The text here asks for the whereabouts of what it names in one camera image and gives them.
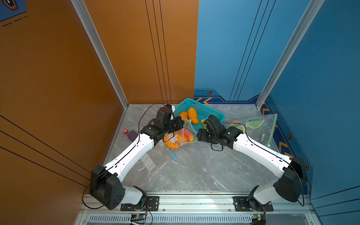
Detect clear blue-zip bag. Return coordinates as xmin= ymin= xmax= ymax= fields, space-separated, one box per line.
xmin=162 ymin=118 xmax=197 ymax=160

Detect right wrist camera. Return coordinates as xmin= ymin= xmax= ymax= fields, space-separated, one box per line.
xmin=203 ymin=115 xmax=226 ymax=135

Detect purple block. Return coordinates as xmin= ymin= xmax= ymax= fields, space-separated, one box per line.
xmin=127 ymin=130 xmax=138 ymax=142

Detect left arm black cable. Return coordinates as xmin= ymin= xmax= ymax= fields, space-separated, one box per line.
xmin=81 ymin=102 xmax=167 ymax=210

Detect clear green-zip bag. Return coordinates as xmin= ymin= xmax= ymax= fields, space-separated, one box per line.
xmin=222 ymin=114 xmax=278 ymax=147

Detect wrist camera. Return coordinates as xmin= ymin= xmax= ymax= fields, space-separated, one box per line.
xmin=203 ymin=115 xmax=226 ymax=135
xmin=153 ymin=107 xmax=173 ymax=128

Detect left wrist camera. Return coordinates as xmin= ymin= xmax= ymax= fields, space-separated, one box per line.
xmin=153 ymin=107 xmax=173 ymax=128

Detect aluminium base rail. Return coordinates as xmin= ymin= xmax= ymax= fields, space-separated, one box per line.
xmin=74 ymin=191 xmax=321 ymax=225

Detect red mango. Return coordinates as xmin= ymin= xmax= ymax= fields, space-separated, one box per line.
xmin=183 ymin=128 xmax=195 ymax=142

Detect yellow top mango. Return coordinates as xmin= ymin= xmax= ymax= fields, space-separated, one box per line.
xmin=187 ymin=107 xmax=199 ymax=125

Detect teal plastic basket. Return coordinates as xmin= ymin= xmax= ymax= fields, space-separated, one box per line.
xmin=174 ymin=98 xmax=225 ymax=132

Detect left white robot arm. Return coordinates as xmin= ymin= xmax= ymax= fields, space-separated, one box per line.
xmin=88 ymin=116 xmax=185 ymax=210

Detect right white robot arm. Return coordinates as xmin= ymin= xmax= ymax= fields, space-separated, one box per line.
xmin=197 ymin=127 xmax=307 ymax=211

